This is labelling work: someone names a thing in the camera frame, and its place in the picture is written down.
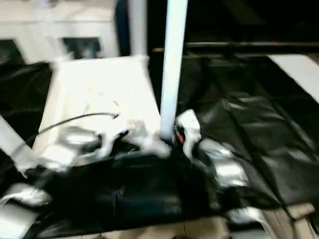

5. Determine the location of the white plastic table top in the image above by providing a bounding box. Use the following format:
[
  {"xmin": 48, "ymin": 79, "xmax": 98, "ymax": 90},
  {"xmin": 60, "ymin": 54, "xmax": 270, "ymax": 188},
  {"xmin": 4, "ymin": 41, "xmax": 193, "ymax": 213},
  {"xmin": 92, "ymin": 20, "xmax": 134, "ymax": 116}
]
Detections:
[{"xmin": 32, "ymin": 56, "xmax": 173, "ymax": 170}]

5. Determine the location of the black left camera cable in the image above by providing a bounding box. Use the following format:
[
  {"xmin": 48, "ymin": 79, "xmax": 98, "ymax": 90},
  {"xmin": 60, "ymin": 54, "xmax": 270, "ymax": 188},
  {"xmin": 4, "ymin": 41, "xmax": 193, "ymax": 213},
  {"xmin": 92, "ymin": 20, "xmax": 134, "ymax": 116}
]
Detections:
[{"xmin": 12, "ymin": 112, "xmax": 122, "ymax": 155}]

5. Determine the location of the white glass door cabinet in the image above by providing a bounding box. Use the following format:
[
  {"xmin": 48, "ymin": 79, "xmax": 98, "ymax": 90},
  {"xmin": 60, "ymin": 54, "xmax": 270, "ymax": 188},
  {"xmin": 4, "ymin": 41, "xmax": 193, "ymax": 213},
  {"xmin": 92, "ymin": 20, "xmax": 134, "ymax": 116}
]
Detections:
[{"xmin": 0, "ymin": 0, "xmax": 120, "ymax": 63}]

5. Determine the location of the dark metal rod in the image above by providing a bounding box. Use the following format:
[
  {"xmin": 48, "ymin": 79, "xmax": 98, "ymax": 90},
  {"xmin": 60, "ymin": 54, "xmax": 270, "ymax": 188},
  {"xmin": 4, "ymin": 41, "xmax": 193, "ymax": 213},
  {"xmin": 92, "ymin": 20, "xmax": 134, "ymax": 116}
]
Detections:
[{"xmin": 186, "ymin": 41, "xmax": 319, "ymax": 52}]

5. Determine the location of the black bag with yellow label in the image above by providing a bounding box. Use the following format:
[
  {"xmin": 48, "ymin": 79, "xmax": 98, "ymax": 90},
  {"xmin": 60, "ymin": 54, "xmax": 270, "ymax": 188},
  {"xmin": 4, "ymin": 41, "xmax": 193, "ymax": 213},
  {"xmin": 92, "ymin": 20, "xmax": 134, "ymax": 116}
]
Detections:
[{"xmin": 117, "ymin": 0, "xmax": 319, "ymax": 53}]

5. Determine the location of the white flat object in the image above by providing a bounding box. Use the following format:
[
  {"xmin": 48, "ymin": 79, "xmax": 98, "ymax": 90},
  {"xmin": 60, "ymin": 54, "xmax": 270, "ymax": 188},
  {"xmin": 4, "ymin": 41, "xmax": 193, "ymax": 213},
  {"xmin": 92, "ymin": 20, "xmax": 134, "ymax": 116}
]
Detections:
[{"xmin": 268, "ymin": 54, "xmax": 319, "ymax": 104}]

